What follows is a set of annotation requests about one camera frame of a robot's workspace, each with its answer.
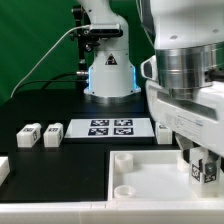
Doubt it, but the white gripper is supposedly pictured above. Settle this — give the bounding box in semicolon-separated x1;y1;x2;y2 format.
146;80;224;175

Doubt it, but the white square tabletop part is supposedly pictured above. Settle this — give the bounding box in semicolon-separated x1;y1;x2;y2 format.
108;150;224;201

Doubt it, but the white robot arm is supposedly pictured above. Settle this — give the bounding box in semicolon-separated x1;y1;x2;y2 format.
77;0;224;175

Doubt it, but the white marker sheet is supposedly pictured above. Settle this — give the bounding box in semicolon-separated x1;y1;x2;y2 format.
65;118;154;139

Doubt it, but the white left fence block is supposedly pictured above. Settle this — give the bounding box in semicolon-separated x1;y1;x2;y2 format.
0;157;10;186

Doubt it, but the white front fence rail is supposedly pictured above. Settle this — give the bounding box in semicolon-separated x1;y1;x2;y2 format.
0;201;224;224

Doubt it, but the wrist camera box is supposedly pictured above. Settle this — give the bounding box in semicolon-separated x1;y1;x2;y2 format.
140;55;158;81

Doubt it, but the black cable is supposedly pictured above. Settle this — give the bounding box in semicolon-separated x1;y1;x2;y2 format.
13;72;90;96

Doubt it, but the black camera stand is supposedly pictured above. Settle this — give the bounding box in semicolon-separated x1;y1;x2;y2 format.
70;5;96;91

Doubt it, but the white cable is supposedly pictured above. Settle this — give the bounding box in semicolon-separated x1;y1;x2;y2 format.
10;23;92;98

